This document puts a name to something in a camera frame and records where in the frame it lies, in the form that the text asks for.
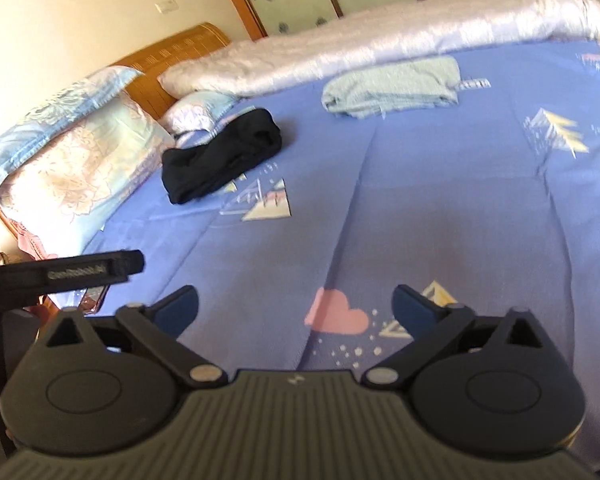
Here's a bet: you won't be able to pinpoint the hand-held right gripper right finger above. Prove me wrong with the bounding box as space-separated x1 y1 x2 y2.
361 284 556 390

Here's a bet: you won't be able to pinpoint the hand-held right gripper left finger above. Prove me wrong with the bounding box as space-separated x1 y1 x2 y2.
32 285 229 388

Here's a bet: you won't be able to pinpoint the black pants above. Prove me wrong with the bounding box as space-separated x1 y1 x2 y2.
161 108 284 205

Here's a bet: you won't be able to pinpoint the large floral pillow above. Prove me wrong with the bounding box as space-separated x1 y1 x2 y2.
0 95 177 256

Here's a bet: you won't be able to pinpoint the blue printed bed sheet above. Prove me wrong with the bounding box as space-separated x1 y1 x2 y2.
55 40 600 471

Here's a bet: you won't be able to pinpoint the blue floral pillow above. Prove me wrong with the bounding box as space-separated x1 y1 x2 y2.
0 66 144 196

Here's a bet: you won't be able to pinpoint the small floral pillow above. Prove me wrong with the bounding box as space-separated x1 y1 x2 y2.
159 91 242 134

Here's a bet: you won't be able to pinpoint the folded light grey garment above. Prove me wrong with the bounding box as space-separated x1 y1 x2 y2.
321 56 462 120

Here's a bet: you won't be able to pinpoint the wooden bed headboard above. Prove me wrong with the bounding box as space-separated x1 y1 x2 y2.
109 22 232 122

